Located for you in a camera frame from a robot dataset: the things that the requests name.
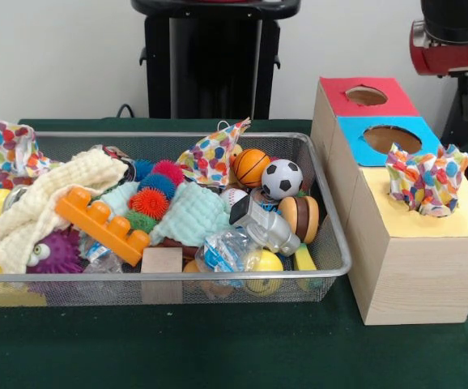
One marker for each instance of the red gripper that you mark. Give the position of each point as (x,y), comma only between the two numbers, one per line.
(460,58)

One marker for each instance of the colourful dotted cloth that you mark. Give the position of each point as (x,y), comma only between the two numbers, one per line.
(209,154)
(11,146)
(428,182)

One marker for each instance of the wooden box with three holes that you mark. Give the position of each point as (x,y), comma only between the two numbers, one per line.
(420,275)

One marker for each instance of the small black white soccer ball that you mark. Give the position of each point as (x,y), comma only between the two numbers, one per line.
(281,178)

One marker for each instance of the toy hamburger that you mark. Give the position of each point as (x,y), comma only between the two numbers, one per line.
(299,216)

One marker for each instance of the small orange basketball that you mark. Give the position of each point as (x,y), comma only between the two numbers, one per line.
(251,167)

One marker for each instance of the silver plastic toy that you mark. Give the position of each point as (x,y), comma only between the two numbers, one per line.
(266,229)

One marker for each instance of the crumpled clear plastic bottle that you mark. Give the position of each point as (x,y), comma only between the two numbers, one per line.
(222,251)

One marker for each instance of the mint green waffle cloth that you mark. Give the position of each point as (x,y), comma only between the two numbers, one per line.
(193,219)

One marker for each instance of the orange plastic building block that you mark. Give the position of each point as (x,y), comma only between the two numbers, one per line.
(104,227)

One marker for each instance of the cream waffle cloth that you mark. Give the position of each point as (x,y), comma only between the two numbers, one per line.
(27,210)

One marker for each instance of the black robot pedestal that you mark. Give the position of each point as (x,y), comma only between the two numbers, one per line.
(218,61)

